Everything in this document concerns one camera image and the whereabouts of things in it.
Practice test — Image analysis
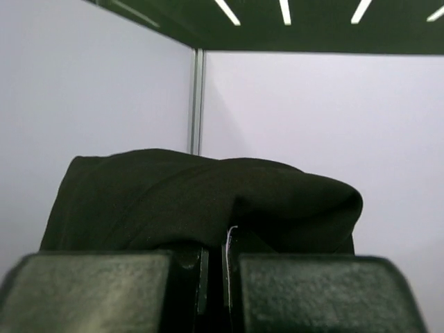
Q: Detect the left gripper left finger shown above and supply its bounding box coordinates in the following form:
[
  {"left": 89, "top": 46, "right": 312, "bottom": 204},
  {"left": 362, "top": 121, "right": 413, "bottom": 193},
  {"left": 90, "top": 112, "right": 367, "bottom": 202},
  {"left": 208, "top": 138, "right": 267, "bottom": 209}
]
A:
[{"left": 1, "top": 245, "right": 208, "bottom": 333}]

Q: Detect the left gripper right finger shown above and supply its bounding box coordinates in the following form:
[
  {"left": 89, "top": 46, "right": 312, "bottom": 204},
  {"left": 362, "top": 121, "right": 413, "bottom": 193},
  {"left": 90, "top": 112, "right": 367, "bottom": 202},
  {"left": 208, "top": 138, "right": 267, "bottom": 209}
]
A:
[{"left": 222, "top": 232, "right": 427, "bottom": 332}]

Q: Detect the plain black shirt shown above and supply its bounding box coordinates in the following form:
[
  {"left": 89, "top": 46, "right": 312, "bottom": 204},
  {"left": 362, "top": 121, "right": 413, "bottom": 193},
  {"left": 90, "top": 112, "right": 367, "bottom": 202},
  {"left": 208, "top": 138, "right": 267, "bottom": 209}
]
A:
[{"left": 40, "top": 148, "right": 364, "bottom": 253}]

